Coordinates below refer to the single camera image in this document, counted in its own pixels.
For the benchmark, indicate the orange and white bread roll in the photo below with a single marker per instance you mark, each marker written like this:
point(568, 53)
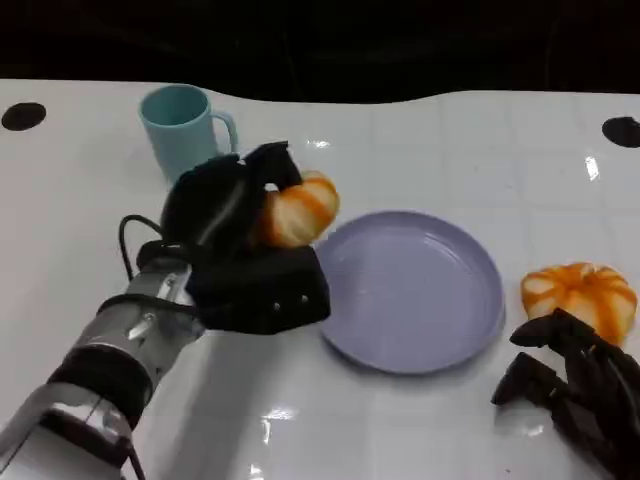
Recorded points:
point(300, 212)
point(585, 297)

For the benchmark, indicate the pale green mug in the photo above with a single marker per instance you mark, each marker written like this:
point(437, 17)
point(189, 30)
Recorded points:
point(172, 135)

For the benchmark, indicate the lilac plate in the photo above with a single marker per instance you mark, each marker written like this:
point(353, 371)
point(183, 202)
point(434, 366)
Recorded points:
point(415, 295)

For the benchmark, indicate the black round table hole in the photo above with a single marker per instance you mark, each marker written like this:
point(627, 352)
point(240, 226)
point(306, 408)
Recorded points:
point(622, 131)
point(23, 116)

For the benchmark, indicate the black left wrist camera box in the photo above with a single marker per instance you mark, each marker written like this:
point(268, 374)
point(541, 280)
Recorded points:
point(265, 295)

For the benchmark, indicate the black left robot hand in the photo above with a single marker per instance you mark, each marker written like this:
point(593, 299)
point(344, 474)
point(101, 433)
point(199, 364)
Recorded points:
point(210, 205)

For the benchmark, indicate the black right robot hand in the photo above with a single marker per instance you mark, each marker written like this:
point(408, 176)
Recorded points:
point(590, 385)

